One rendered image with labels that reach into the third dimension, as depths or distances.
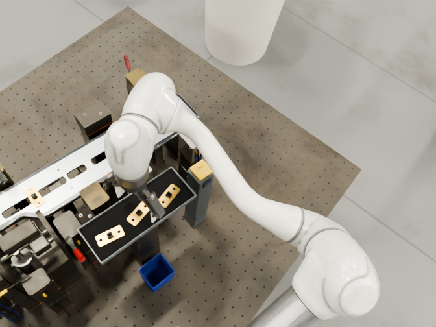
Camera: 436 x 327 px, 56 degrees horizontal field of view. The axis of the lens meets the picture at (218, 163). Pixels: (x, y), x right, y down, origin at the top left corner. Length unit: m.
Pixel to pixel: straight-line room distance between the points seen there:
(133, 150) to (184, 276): 0.93
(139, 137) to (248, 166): 1.12
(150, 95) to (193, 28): 2.52
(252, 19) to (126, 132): 2.12
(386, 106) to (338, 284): 2.60
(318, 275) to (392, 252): 1.91
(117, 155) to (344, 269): 0.56
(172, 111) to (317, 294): 0.55
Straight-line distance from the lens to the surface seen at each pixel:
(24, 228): 1.39
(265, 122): 2.15
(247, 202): 1.06
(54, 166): 1.68
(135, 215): 1.36
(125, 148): 0.93
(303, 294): 1.01
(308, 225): 1.11
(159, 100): 1.04
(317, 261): 1.01
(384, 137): 3.26
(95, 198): 1.49
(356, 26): 3.94
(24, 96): 2.29
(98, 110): 1.74
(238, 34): 3.05
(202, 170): 1.43
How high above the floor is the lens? 2.42
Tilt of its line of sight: 61 degrees down
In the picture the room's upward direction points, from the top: 12 degrees clockwise
